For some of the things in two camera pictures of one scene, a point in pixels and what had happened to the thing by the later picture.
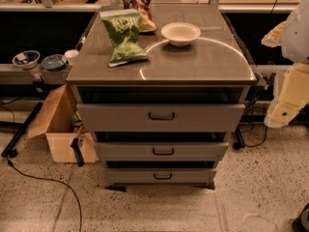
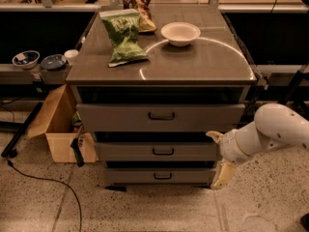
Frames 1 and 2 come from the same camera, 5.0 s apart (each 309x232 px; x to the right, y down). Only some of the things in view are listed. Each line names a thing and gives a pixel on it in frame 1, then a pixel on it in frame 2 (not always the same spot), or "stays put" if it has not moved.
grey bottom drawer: (161, 176) stays put
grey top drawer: (160, 118) stays put
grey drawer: (160, 151) stays put
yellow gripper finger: (279, 114) → (223, 174)
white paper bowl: (181, 34) stays put
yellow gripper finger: (274, 38) → (217, 136)
